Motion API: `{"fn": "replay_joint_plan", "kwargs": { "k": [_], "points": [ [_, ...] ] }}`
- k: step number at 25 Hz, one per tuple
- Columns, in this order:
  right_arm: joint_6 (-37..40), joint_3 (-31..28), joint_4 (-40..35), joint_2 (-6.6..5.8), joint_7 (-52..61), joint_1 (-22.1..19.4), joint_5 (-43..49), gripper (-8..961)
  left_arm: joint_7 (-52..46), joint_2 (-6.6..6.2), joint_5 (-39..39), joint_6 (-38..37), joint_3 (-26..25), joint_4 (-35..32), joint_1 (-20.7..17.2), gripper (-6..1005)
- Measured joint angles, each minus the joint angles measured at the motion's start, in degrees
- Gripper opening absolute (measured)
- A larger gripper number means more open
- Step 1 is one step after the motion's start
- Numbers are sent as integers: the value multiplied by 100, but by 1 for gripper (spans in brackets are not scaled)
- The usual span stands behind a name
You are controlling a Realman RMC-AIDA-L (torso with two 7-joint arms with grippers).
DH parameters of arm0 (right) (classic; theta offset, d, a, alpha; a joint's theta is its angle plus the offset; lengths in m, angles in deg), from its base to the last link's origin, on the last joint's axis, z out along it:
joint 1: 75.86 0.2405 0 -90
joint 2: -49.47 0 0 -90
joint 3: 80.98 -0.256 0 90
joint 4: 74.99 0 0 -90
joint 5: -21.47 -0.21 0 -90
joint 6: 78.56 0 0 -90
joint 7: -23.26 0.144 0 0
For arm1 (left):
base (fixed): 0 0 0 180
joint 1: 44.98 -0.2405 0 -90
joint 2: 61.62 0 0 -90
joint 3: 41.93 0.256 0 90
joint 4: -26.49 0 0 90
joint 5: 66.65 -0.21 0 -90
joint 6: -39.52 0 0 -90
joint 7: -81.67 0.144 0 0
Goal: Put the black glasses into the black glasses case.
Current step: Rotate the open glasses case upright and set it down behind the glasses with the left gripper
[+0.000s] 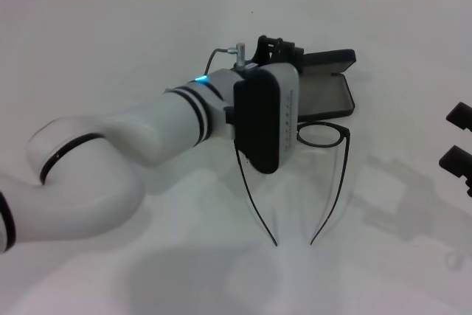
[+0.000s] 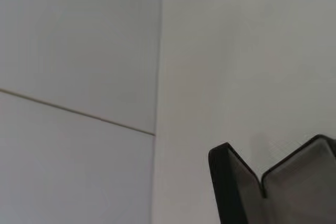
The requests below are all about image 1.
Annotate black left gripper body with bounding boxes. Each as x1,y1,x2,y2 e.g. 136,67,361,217
254,34,285,69

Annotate black glasses case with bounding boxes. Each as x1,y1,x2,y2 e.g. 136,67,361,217
293,48,358,123

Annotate black glasses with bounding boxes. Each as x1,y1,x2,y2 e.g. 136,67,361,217
235,122,352,248

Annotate left arm wrist cable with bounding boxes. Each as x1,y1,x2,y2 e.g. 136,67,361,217
204,42,249,72

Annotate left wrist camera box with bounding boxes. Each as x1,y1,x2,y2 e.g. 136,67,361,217
232,63,299,176

